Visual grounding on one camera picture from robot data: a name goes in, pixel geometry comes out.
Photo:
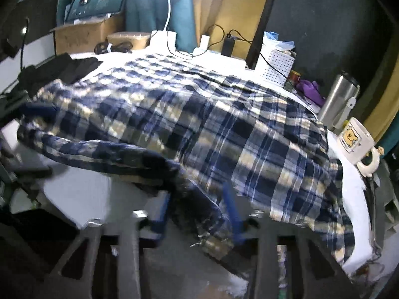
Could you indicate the red can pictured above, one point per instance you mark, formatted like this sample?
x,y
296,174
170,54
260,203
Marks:
x,y
294,76

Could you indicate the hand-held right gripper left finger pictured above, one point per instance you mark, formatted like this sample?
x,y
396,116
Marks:
x,y
161,213

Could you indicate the white textured tablecloth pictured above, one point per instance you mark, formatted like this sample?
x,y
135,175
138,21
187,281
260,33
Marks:
x,y
78,193

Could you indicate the dark cloth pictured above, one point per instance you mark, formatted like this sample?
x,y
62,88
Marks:
x,y
71,68

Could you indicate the purple cloth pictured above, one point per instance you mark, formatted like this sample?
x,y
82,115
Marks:
x,y
308,90

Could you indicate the teal cloth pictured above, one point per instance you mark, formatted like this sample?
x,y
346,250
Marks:
x,y
146,6

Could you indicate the white plastic basket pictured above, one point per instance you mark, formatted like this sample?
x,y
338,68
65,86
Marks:
x,y
274,65

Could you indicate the white power strip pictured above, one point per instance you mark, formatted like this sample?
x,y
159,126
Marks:
x,y
212,55

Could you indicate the cardboard box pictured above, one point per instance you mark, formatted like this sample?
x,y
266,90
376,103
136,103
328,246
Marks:
x,y
87,35

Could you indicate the white mug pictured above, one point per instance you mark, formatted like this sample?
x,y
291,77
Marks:
x,y
355,140

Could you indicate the black pole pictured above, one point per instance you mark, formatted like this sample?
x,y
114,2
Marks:
x,y
265,12

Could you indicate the white desk lamp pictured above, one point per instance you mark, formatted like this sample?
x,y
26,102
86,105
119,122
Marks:
x,y
162,39

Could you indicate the steel tumbler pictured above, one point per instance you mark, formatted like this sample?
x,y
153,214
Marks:
x,y
336,99

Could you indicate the plastic bag of blue masks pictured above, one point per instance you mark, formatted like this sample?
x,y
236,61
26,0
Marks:
x,y
276,40

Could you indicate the black power adapter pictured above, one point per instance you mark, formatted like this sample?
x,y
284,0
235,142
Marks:
x,y
228,46

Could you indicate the teal product box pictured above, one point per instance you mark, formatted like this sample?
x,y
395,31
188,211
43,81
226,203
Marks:
x,y
93,3

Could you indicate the blue plaid shirt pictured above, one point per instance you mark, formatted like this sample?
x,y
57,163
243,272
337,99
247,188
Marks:
x,y
218,115

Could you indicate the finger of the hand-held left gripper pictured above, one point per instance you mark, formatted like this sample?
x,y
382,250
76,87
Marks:
x,y
40,109

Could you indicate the brown round container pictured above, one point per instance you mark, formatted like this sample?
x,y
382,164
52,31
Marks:
x,y
127,40

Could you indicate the yellow cloth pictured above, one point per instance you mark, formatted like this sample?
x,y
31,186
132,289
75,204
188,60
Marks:
x,y
224,6

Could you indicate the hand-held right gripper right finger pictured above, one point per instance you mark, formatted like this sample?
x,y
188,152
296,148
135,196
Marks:
x,y
233,215

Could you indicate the white charger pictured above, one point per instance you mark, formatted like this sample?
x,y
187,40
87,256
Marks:
x,y
205,42

